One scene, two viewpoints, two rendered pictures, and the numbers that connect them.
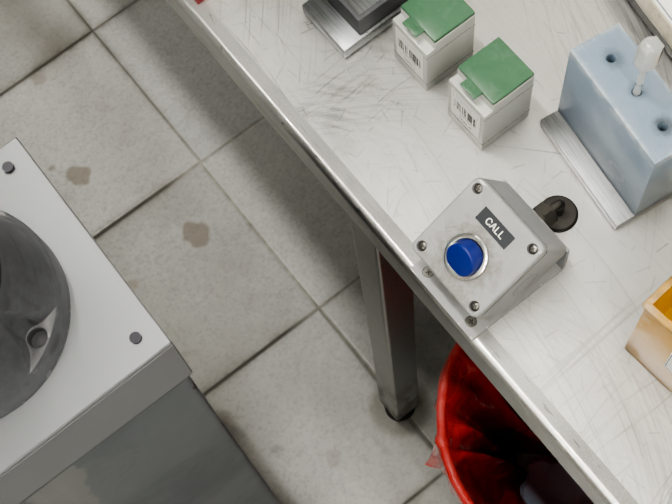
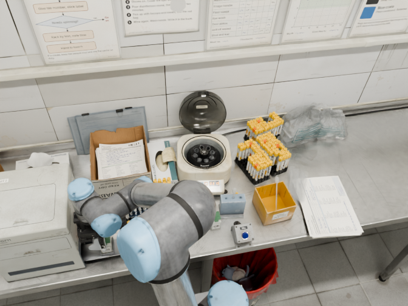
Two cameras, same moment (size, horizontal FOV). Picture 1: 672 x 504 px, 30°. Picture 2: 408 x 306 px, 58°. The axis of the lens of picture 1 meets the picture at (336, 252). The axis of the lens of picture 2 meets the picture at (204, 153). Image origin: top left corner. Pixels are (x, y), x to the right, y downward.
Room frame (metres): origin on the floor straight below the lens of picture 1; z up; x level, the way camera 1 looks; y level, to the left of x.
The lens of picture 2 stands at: (0.31, 0.66, 2.20)
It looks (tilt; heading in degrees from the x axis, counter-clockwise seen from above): 48 degrees down; 282
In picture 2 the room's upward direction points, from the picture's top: 3 degrees clockwise
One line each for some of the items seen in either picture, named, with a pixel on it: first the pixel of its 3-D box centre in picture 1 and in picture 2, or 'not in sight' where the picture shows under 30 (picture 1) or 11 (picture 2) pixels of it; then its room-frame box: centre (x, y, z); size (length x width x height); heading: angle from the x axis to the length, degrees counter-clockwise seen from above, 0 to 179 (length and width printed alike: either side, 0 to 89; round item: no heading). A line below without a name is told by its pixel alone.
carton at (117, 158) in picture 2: not in sight; (121, 162); (0.88, -0.29, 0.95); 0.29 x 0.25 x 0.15; 117
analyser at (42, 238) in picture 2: not in sight; (41, 221); (1.01, 0.11, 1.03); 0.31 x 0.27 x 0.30; 27
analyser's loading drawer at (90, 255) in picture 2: not in sight; (101, 248); (0.79, 0.10, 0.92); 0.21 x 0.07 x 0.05; 27
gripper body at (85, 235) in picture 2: not in sight; (90, 223); (0.80, 0.11, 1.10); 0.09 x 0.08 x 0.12; 27
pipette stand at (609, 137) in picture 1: (625, 124); (232, 204); (0.36, -0.22, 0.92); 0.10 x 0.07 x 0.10; 19
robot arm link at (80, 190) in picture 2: not in sight; (83, 197); (0.79, 0.11, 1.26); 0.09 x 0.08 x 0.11; 148
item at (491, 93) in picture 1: (490, 94); (215, 220); (0.41, -0.13, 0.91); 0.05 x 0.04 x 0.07; 117
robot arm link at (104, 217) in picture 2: not in sight; (106, 214); (0.70, 0.14, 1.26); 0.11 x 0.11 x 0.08; 58
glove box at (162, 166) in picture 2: not in sight; (164, 163); (0.70, -0.36, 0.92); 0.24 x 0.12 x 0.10; 117
